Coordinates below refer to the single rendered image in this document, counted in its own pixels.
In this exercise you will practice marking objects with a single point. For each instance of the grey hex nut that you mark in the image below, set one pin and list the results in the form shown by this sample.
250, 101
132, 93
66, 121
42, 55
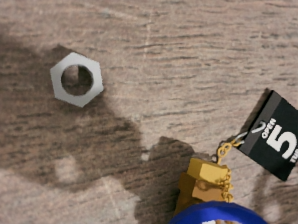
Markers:
91, 65

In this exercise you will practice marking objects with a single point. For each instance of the grey and white pipe manifold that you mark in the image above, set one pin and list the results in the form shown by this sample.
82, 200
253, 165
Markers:
203, 182

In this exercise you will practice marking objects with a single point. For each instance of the black tag with gold chain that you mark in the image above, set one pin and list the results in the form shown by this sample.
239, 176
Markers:
273, 146

